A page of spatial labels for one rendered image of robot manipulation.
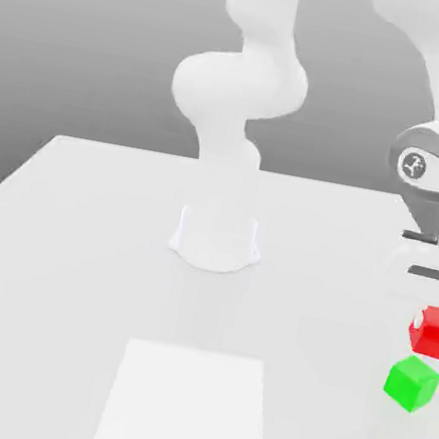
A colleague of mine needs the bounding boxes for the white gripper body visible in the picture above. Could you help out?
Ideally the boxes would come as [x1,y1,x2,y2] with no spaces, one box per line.
[383,240,439,307]

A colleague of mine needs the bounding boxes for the small green cube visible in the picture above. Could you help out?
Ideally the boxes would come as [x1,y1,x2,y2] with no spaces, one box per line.
[379,350,439,418]

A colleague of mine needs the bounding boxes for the small red cube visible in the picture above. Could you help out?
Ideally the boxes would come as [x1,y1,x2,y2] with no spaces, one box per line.
[403,301,439,362]

